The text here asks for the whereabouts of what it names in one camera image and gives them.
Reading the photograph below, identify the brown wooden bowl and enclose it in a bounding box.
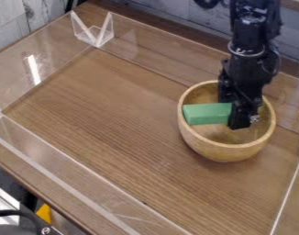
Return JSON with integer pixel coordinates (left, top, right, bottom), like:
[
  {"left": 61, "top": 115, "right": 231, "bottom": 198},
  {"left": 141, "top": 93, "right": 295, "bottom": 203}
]
[{"left": 178, "top": 80, "right": 277, "bottom": 162}]

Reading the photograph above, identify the clear acrylic tray wall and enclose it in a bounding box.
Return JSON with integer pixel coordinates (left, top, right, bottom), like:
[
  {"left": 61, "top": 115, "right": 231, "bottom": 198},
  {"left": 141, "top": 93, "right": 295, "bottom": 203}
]
[{"left": 0, "top": 113, "right": 191, "bottom": 235}]

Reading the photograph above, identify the green rectangular block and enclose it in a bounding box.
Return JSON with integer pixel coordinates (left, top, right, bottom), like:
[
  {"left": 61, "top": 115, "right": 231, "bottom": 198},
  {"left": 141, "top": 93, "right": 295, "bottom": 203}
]
[{"left": 183, "top": 103, "right": 233, "bottom": 126}]

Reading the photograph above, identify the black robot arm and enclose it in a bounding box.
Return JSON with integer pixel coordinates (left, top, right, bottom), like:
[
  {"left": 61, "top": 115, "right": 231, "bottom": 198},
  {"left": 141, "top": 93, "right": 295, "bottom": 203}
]
[{"left": 218, "top": 0, "right": 282, "bottom": 129}]

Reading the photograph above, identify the yellow warning label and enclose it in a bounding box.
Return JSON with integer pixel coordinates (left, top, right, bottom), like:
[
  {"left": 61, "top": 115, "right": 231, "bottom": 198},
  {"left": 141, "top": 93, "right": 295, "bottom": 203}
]
[{"left": 37, "top": 204, "right": 53, "bottom": 224}]

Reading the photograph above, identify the black cable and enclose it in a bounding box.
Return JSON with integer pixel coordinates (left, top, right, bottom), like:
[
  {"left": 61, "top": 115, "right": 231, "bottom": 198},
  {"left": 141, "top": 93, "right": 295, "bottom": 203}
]
[{"left": 0, "top": 208, "right": 43, "bottom": 235}]

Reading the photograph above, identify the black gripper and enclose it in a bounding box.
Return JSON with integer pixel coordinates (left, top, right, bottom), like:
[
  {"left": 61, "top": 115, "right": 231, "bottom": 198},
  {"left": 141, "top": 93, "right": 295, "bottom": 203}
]
[{"left": 218, "top": 42, "right": 281, "bottom": 130}]

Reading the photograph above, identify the clear acrylic corner bracket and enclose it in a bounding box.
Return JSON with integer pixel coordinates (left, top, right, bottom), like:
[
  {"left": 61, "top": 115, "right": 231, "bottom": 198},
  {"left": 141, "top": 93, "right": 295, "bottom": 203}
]
[{"left": 70, "top": 12, "right": 114, "bottom": 48}]

